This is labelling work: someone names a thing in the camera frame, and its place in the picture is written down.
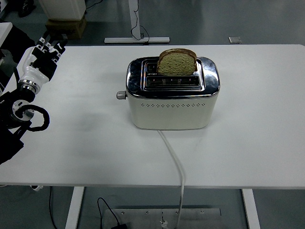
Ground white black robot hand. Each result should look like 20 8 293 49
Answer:
18 30 69 84

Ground cream chrome two-slot toaster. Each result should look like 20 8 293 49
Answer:
125 56 221 131

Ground black bulky object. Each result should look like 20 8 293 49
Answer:
3 23 36 64

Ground white side table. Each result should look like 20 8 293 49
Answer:
0 22 13 47

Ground brown cardboard box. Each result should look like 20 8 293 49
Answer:
45 14 88 40

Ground person's black shoe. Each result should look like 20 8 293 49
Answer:
18 0 37 18

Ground white cabinet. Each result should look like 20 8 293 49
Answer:
38 0 87 21

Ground white desk stand foot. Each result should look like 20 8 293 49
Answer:
104 0 171 44

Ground white table leg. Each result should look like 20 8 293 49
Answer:
241 189 261 229
64 187 85 229

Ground brown bread slice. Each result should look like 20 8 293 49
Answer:
156 48 198 76

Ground grey metal plate with screws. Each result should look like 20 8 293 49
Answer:
104 208 222 229

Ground black cable on desk stand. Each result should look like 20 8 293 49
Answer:
130 0 150 45

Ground black hanging cable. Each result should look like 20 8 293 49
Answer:
48 187 58 229

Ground thin black adapter cable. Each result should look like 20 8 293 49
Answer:
97 197 120 226

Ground white toaster power cord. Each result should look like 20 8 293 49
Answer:
157 129 186 225

